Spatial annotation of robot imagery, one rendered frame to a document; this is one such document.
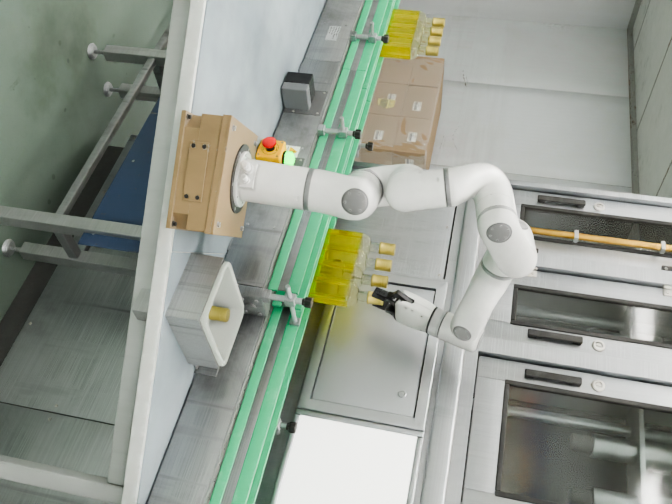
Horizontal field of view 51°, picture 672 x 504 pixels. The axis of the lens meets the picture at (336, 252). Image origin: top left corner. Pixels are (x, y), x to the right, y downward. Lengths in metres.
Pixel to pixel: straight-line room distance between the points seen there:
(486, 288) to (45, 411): 1.23
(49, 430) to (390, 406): 0.92
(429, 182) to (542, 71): 6.21
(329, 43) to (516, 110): 4.87
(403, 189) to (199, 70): 0.51
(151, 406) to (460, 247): 1.06
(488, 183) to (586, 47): 6.56
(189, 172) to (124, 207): 0.61
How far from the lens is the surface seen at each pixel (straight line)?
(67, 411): 2.10
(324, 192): 1.51
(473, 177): 1.51
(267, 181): 1.53
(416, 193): 1.49
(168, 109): 1.62
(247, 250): 1.84
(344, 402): 1.89
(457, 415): 1.91
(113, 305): 2.23
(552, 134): 6.98
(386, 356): 1.95
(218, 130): 1.47
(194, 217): 1.47
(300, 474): 1.83
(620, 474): 1.95
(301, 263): 1.81
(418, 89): 6.15
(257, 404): 1.73
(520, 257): 1.54
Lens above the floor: 1.36
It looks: 11 degrees down
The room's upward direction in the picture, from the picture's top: 98 degrees clockwise
